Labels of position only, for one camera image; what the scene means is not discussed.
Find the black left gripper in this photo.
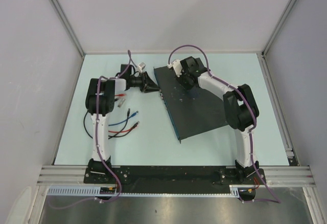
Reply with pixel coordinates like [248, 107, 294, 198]
[129, 72, 160, 94]

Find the red ethernet cable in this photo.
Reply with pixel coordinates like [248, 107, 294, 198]
[108, 93, 136, 136]

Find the blue ethernet cable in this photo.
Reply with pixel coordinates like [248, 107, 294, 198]
[108, 110, 140, 127]

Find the dark network switch box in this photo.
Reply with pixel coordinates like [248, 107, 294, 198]
[154, 66, 228, 141]

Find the small clear connector plug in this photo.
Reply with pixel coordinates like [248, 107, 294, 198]
[118, 98, 125, 107]

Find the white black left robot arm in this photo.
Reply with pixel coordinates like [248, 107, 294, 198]
[84, 62, 159, 184]

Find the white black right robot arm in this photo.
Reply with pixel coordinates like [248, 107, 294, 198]
[168, 57, 259, 184]

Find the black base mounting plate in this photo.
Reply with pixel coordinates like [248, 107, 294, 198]
[84, 163, 266, 185]

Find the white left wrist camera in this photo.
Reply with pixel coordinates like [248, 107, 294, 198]
[137, 62, 146, 73]

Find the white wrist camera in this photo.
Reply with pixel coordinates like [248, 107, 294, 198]
[167, 59, 183, 77]
[137, 62, 146, 73]

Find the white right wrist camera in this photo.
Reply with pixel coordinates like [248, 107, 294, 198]
[167, 59, 183, 77]

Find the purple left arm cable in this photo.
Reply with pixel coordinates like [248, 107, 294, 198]
[48, 50, 136, 209]

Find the grey slotted cable duct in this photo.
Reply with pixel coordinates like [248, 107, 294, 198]
[47, 184, 252, 198]

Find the aluminium front frame rail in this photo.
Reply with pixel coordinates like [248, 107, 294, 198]
[37, 166, 316, 187]

